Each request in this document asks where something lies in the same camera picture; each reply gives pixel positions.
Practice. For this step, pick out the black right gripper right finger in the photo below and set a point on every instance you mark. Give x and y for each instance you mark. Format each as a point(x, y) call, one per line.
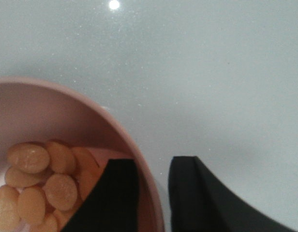
point(200, 202)

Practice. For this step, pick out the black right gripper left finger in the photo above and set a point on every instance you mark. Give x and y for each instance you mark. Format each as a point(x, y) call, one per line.
point(112, 204)

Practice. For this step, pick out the orange ham slice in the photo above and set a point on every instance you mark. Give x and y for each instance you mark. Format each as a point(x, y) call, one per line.
point(31, 205)
point(62, 160)
point(61, 191)
point(19, 179)
point(29, 158)
point(9, 216)

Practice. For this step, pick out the pink bowl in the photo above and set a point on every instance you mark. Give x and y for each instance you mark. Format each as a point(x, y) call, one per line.
point(33, 110)

